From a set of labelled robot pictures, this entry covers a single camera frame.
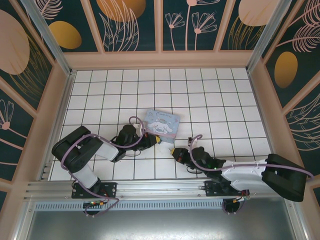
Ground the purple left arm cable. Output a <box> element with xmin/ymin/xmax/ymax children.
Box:
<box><xmin>60</xmin><ymin>115</ymin><xmax>151</xmax><ymax>218</ymax></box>

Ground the grey metal sheet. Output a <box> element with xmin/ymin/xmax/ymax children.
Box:
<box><xmin>23</xmin><ymin>197</ymin><xmax>307</xmax><ymax>240</ymax></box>

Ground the aluminium mounting rail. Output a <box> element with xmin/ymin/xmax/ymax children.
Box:
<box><xmin>24</xmin><ymin>177</ymin><xmax>278</xmax><ymax>200</ymax></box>

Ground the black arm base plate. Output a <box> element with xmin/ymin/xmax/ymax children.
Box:
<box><xmin>71</xmin><ymin>182</ymin><xmax>118</xmax><ymax>200</ymax></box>
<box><xmin>204</xmin><ymin>180</ymin><xmax>251</xmax><ymax>199</ymax></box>

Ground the slotted grey cable duct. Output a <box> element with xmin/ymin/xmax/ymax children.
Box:
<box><xmin>34</xmin><ymin>200</ymin><xmax>289</xmax><ymax>211</ymax></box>

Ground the aluminium frame post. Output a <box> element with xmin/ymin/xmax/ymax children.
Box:
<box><xmin>246</xmin><ymin>0</ymin><xmax>287</xmax><ymax>74</ymax></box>
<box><xmin>20</xmin><ymin>0</ymin><xmax>77</xmax><ymax>77</ymax></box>

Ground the aluminium side rail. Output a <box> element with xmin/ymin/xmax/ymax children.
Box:
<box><xmin>37</xmin><ymin>71</ymin><xmax>77</xmax><ymax>181</ymax></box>

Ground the blue cartoon picture book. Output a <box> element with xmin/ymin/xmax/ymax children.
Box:
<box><xmin>142</xmin><ymin>109</ymin><xmax>183</xmax><ymax>145</ymax></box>

